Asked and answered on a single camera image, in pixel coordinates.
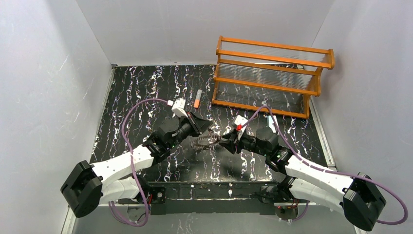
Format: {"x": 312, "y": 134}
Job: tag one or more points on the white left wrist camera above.
{"x": 178, "y": 107}

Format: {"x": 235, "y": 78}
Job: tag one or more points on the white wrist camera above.
{"x": 240, "y": 125}
{"x": 178, "y": 107}

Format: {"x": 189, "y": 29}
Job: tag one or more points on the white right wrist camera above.
{"x": 240, "y": 125}

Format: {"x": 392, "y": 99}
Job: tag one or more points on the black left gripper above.
{"x": 194, "y": 125}

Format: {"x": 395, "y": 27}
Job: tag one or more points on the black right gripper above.
{"x": 234, "y": 141}

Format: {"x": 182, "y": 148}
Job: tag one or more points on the grey orange marker pen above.
{"x": 197, "y": 99}

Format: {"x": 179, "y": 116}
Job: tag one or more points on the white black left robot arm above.
{"x": 89, "y": 185}

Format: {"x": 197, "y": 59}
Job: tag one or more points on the orange wooden two-tier shelf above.
{"x": 252, "y": 73}

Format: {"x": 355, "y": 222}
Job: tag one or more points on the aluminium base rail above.
{"x": 217, "y": 208}

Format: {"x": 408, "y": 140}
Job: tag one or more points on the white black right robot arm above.
{"x": 355, "y": 197}

